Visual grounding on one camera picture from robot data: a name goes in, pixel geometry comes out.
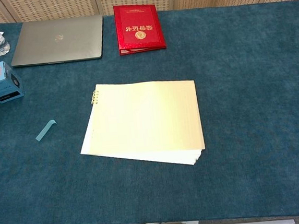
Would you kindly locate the small light blue strip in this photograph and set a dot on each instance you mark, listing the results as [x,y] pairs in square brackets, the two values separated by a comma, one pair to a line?
[45,130]

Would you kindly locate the grey closed laptop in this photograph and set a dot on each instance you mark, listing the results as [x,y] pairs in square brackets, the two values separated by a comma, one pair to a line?
[60,46]

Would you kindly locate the teal fabric table mat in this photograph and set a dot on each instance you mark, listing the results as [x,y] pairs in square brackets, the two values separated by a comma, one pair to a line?
[243,109]

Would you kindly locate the cream paper stack notebook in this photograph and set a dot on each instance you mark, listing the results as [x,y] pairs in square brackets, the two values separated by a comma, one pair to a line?
[145,123]

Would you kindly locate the red certificate folder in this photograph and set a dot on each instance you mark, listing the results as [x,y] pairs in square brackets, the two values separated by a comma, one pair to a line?
[136,18]

